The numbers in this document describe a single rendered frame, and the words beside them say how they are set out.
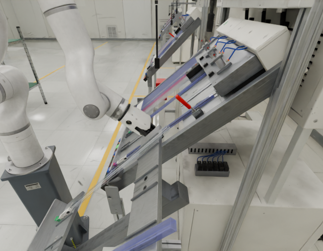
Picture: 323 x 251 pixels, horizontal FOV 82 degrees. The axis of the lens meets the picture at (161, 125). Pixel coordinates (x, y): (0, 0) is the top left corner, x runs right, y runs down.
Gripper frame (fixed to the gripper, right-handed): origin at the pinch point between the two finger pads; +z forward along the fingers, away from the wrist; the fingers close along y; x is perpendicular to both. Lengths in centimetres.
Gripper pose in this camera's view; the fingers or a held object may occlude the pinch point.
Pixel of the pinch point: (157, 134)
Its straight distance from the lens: 72.0
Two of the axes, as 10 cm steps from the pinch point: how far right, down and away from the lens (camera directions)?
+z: 7.8, 5.3, 3.2
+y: -0.2, -5.0, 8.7
